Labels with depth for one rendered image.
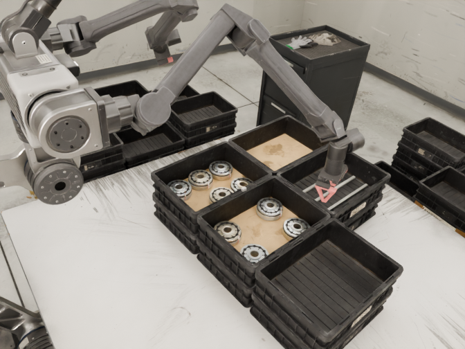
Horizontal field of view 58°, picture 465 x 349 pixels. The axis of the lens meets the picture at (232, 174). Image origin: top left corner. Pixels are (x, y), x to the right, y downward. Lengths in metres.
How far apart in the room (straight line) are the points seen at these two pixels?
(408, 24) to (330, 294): 3.76
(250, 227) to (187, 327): 0.43
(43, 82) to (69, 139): 0.14
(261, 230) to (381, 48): 3.74
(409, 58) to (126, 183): 3.59
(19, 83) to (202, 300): 0.92
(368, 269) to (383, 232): 0.39
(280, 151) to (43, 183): 1.11
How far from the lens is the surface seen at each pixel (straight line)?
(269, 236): 1.58
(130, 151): 2.74
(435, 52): 4.73
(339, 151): 1.32
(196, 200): 1.69
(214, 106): 3.00
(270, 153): 1.99
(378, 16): 5.06
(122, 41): 4.50
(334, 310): 1.43
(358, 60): 3.25
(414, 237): 1.97
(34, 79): 1.04
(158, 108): 1.01
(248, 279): 1.42
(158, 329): 1.48
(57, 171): 1.30
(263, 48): 1.23
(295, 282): 1.46
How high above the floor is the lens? 1.97
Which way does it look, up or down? 38 degrees down
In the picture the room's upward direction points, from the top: 5 degrees clockwise
